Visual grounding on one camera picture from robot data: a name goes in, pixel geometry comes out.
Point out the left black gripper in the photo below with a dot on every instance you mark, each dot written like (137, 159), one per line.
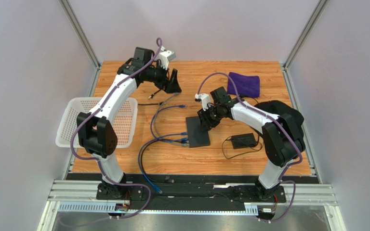
(172, 84)

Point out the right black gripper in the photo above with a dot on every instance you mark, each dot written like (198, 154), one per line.
(204, 119)

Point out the black network switch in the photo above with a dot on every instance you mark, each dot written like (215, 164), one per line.
(196, 136)

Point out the black cable teal plug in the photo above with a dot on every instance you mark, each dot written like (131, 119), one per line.
(151, 100)

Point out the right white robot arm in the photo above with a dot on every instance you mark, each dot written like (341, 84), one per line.
(282, 139)

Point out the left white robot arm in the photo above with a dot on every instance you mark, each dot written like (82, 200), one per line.
(94, 128)

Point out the black power adapter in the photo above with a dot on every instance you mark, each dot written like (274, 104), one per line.
(244, 141)

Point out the purple cloth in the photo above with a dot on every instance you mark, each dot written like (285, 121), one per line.
(247, 86)

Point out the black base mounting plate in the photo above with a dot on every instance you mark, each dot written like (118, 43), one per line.
(218, 193)

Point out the black round cap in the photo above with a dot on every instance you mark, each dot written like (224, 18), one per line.
(280, 108)

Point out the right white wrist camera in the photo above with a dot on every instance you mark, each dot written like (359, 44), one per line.
(204, 99)

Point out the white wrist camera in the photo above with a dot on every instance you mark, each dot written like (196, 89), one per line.
(164, 57)
(204, 99)

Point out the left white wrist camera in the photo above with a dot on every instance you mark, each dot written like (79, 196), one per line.
(164, 57)

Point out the aluminium frame rail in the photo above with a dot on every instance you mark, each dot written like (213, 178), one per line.
(292, 205)

